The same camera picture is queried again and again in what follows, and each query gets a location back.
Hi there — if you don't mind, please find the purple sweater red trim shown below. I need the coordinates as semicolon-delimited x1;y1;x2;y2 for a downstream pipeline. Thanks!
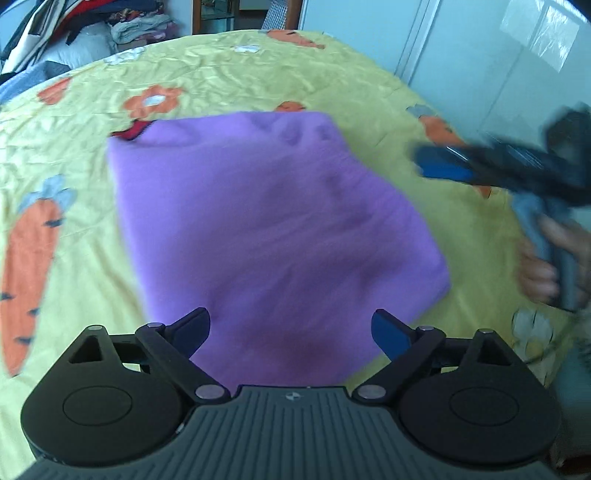
106;112;451;389

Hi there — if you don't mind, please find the pile of clothes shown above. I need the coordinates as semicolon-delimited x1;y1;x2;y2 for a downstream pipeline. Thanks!
1;1;177;74

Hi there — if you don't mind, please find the person's right hand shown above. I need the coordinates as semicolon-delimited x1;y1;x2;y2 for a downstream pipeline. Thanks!
517;215;590;307

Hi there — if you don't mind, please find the white wardrobe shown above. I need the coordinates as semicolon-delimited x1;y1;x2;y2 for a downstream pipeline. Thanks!
300;0;590;144

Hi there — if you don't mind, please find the yellow carrot print bedsheet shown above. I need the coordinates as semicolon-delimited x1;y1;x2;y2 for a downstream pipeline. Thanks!
1;30;569;479

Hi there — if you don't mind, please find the wooden framed doorway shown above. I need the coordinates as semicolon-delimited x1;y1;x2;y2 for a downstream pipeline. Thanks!
190;0;304;35

